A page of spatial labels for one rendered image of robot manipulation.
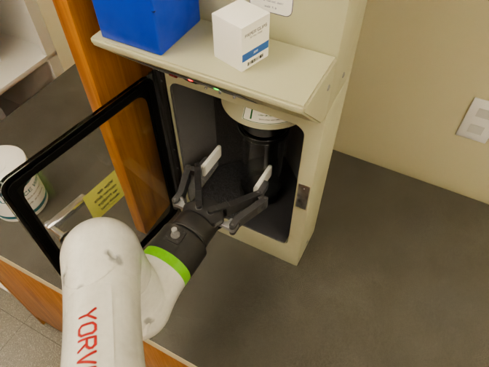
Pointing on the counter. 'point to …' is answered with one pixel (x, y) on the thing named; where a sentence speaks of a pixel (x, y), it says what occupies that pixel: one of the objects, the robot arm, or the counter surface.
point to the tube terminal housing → (298, 221)
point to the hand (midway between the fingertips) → (240, 164)
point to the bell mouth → (253, 117)
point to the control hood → (316, 89)
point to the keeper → (302, 196)
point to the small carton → (241, 34)
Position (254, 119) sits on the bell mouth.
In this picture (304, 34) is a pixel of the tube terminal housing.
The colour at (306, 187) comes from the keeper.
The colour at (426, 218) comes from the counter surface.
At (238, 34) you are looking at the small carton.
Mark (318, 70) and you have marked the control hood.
